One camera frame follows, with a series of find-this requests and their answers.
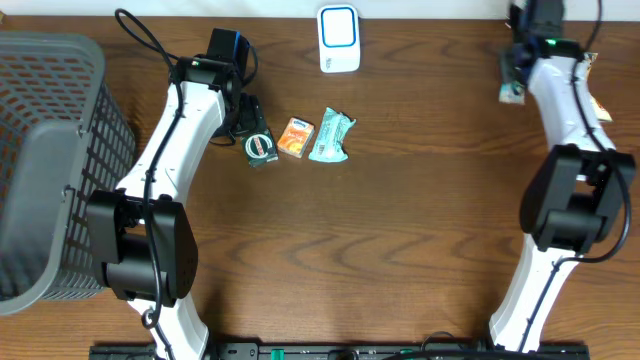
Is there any black round-logo packet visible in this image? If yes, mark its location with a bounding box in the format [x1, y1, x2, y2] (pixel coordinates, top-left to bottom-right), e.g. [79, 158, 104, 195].
[242, 129, 279, 168]

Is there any small teal white packet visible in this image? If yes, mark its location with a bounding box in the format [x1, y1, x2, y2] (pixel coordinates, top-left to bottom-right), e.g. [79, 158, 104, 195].
[499, 81, 526, 105]

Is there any orange snack packet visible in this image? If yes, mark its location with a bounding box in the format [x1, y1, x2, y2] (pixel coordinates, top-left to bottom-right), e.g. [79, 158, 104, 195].
[277, 117, 315, 158]

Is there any yellow snack bag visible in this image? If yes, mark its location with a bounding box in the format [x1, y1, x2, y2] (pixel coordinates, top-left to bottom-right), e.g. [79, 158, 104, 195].
[579, 51, 614, 124]

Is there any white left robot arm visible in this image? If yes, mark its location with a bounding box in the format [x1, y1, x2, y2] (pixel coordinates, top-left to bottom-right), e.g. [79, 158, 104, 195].
[87, 29, 264, 359]

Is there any white barcode scanner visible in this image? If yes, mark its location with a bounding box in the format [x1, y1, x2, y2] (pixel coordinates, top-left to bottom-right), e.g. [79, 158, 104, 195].
[316, 4, 361, 73]

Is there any dark grey plastic basket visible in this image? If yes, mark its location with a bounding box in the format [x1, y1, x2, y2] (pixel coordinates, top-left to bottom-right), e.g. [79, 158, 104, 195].
[1, 31, 135, 316]

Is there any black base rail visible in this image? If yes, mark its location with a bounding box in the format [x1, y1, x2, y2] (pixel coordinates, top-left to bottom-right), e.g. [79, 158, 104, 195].
[89, 341, 591, 360]

